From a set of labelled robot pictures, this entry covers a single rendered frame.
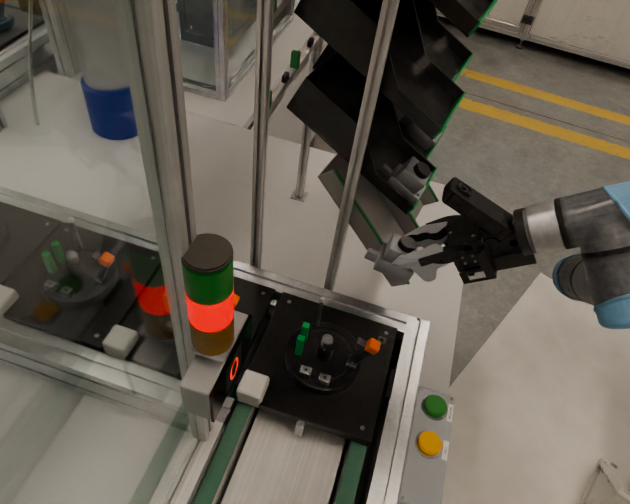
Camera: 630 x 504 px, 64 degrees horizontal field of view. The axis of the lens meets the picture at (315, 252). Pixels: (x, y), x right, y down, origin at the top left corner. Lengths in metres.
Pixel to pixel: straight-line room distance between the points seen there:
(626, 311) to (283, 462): 0.57
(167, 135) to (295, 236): 0.90
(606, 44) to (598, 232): 4.09
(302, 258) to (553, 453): 0.67
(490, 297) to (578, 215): 1.74
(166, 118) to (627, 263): 0.61
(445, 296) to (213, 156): 0.75
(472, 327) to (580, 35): 3.02
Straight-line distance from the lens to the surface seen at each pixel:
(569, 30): 4.77
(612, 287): 0.78
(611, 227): 0.77
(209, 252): 0.49
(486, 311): 2.43
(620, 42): 4.82
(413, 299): 1.21
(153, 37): 0.36
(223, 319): 0.55
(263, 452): 0.92
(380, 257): 0.85
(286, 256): 1.23
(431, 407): 0.95
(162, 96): 0.38
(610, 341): 1.37
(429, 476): 0.91
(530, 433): 1.14
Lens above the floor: 1.78
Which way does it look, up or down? 48 degrees down
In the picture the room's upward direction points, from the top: 10 degrees clockwise
